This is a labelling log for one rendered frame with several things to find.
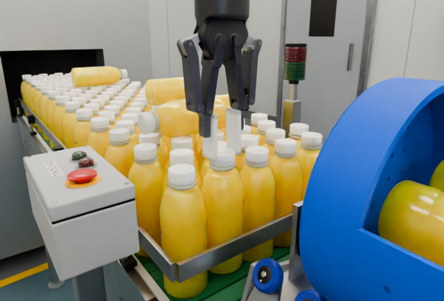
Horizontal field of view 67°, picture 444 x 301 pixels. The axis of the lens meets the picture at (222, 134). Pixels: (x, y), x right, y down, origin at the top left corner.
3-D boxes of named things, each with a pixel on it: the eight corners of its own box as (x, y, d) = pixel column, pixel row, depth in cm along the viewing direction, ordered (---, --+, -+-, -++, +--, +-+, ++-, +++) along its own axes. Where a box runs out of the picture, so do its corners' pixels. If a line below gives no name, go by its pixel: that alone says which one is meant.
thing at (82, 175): (71, 189, 41) (70, 180, 41) (64, 179, 44) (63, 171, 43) (101, 181, 43) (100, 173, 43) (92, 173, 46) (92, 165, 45)
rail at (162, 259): (171, 282, 47) (170, 264, 46) (19, 103, 170) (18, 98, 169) (176, 280, 47) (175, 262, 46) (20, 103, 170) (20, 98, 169)
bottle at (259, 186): (281, 254, 61) (287, 158, 56) (254, 270, 57) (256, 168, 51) (254, 237, 66) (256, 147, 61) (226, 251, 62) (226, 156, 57)
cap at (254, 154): (273, 158, 56) (273, 148, 56) (256, 164, 54) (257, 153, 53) (256, 152, 59) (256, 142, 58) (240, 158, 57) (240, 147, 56)
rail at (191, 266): (179, 283, 46) (178, 265, 46) (176, 280, 47) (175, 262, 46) (348, 202, 69) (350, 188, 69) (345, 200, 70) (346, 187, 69)
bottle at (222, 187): (196, 274, 54) (194, 166, 49) (206, 248, 61) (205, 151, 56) (240, 279, 53) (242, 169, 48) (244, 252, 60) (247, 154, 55)
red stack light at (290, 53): (295, 63, 91) (296, 47, 90) (278, 61, 96) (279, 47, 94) (311, 61, 94) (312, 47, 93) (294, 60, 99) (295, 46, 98)
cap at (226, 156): (207, 164, 50) (207, 153, 50) (212, 156, 54) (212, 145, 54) (232, 166, 50) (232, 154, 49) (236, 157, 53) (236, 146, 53)
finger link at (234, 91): (215, 35, 49) (223, 33, 49) (227, 108, 53) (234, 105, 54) (232, 35, 46) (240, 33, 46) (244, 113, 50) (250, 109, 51)
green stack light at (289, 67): (295, 81, 92) (295, 63, 91) (277, 78, 97) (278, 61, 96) (310, 79, 96) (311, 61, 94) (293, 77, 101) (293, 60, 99)
